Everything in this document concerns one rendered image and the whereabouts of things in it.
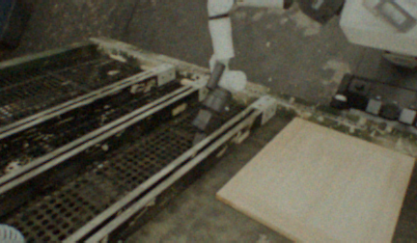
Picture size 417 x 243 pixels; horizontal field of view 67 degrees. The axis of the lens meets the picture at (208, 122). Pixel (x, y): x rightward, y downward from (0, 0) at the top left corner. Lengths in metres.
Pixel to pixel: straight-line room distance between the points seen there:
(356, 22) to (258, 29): 1.72
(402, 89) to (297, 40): 0.81
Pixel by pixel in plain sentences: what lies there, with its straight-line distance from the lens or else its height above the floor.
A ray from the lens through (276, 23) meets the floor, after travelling 2.61.
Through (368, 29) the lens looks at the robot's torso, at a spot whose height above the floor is 1.32.
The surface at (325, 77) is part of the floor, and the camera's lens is 2.35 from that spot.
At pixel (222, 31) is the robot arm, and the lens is 1.07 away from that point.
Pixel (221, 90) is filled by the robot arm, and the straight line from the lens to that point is 1.07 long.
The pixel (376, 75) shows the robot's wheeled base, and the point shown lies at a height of 0.17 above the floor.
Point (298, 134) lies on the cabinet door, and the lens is 1.25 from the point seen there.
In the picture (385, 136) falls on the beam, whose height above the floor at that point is 0.89.
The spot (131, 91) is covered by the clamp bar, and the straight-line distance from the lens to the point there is 1.47.
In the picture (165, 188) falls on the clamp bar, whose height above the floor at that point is 1.45.
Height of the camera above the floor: 2.18
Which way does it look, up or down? 60 degrees down
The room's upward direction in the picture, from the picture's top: 63 degrees counter-clockwise
